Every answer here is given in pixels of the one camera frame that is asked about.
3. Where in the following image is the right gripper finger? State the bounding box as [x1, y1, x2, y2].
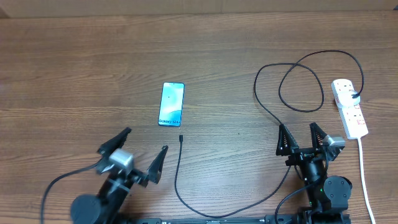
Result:
[310, 123, 327, 152]
[275, 124, 299, 156]

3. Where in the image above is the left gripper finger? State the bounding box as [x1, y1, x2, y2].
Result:
[97, 128, 131, 156]
[147, 145, 169, 184]

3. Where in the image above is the black USB charging cable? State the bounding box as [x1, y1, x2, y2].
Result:
[174, 50, 365, 219]

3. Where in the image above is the Samsung Galaxy smartphone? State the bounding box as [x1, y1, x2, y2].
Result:
[158, 82, 185, 127]

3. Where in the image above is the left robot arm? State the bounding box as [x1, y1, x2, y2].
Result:
[70, 128, 169, 224]

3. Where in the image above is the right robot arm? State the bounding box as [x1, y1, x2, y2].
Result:
[274, 123, 352, 224]

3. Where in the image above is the white charger plug adapter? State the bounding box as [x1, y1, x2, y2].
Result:
[335, 91, 361, 108]

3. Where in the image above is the white power strip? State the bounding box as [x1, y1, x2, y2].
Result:
[331, 79, 368, 139]

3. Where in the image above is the white power strip cord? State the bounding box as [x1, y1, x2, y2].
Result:
[357, 138, 376, 224]

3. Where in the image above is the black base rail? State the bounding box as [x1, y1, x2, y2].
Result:
[114, 215, 352, 224]

